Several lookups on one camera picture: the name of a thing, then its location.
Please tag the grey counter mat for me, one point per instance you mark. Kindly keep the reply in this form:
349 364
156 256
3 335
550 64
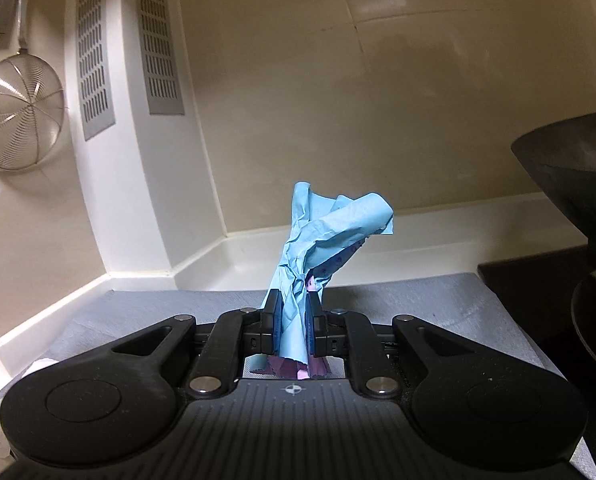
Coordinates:
428 300

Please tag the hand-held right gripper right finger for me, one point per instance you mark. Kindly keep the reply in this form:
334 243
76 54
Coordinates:
312 322

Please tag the black pan support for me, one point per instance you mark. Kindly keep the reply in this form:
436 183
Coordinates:
595 320

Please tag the tall grey vent grille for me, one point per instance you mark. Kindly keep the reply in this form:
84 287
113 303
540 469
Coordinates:
158 40
95 60

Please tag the metal mesh strainer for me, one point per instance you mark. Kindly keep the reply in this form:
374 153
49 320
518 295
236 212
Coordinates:
17 110

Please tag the blue paper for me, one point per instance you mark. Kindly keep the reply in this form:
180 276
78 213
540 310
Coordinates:
328 230

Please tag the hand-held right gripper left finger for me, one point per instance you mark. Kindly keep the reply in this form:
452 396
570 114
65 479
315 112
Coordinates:
274 322

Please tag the black wok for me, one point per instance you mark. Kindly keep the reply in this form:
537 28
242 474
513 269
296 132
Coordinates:
573 175

